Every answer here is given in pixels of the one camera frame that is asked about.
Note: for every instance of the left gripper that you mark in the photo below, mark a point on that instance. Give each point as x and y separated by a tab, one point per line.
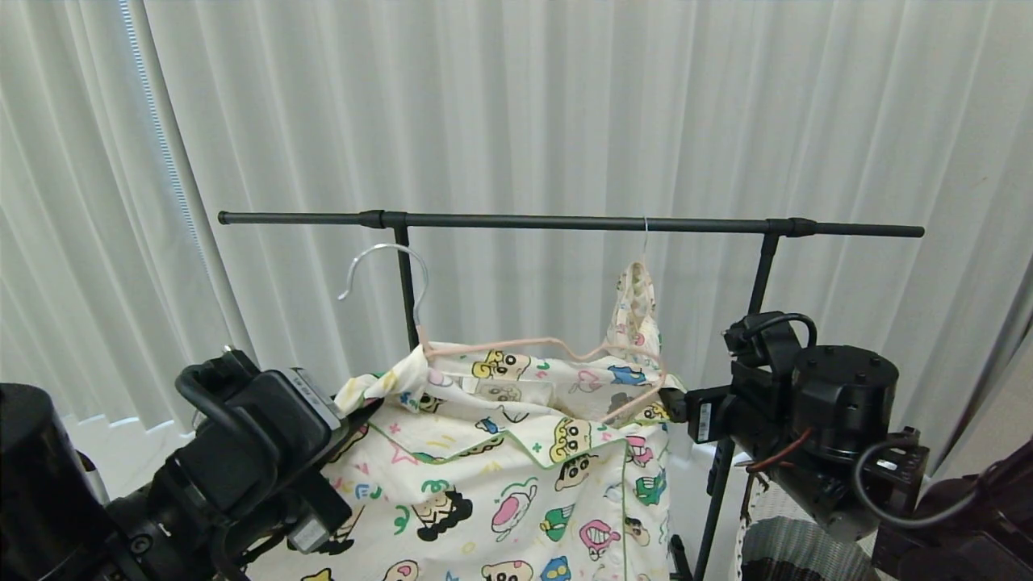
327	500

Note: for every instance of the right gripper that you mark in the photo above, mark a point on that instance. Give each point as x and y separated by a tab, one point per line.
750	428

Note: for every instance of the cream printed garment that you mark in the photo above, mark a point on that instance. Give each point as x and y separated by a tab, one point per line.
637	307
500	500

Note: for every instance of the pink clothes hanger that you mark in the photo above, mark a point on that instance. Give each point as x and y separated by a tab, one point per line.
646	238
423	339

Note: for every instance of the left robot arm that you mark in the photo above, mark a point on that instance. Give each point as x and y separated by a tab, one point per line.
48	484

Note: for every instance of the white laundry basket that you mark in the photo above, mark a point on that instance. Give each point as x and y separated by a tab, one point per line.
799	557

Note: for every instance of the black clothes rack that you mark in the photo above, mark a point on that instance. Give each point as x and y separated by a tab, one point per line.
516	221

